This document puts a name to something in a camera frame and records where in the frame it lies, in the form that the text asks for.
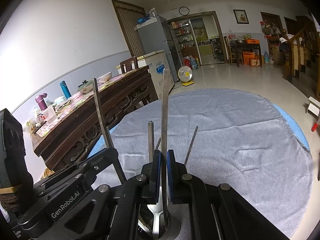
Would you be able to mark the dark side table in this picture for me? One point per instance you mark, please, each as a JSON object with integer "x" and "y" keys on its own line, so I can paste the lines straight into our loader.
{"x": 237, "y": 49}

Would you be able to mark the dark chopstick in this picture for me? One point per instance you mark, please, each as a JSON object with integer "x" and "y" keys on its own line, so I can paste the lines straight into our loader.
{"x": 105, "y": 131}
{"x": 191, "y": 146}
{"x": 158, "y": 144}
{"x": 151, "y": 146}

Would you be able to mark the carved dark wooden table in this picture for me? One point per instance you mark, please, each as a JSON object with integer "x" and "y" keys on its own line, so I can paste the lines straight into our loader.
{"x": 72, "y": 138}

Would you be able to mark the framed wall picture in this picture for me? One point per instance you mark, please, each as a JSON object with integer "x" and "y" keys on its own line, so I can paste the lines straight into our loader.
{"x": 241, "y": 16}

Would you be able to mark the grey table cloth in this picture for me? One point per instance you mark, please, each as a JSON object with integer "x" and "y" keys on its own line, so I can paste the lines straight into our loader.
{"x": 245, "y": 142}

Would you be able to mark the orange box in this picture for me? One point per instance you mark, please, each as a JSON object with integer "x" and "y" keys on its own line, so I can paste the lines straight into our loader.
{"x": 251, "y": 59}

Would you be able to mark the round electric heater fan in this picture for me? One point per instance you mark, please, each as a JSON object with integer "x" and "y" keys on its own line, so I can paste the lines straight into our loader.
{"x": 185, "y": 75}

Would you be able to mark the purple water bottle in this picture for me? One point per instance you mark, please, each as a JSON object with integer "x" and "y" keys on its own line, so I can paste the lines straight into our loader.
{"x": 41, "y": 102}

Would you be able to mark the teal thermos bottle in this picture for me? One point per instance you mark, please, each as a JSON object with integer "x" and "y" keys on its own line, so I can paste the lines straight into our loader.
{"x": 65, "y": 89}

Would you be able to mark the grey refrigerator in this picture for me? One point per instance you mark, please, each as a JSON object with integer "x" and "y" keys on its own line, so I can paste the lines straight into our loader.
{"x": 156, "y": 34}

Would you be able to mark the blue under cloth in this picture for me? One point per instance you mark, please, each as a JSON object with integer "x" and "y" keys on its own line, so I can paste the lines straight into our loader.
{"x": 289, "y": 119}

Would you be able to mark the wooden stair railing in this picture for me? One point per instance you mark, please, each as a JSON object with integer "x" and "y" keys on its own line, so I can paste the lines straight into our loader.
{"x": 301, "y": 67}

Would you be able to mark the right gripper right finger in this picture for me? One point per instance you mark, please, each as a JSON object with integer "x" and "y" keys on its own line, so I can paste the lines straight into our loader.
{"x": 178, "y": 192}

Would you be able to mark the round wall clock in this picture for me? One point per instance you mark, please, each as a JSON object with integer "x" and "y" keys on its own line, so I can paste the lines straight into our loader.
{"x": 184, "y": 11}

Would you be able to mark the steel chopstick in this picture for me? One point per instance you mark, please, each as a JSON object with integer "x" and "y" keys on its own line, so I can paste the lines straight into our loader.
{"x": 164, "y": 134}

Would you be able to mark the steel utensil holder cup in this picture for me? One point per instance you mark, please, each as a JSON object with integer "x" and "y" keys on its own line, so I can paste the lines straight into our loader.
{"x": 145, "y": 225}

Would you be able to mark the white chest freezer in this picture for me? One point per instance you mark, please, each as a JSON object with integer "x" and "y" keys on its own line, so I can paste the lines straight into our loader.
{"x": 149, "y": 75}

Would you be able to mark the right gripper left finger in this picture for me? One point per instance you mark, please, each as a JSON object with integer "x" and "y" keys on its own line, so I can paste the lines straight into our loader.
{"x": 150, "y": 190}

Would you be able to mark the wooden dining chair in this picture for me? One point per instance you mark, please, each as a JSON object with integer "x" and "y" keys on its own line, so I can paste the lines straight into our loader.
{"x": 129, "y": 65}

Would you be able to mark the white ceramic spoon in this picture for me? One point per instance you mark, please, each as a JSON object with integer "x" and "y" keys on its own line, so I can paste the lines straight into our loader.
{"x": 156, "y": 210}

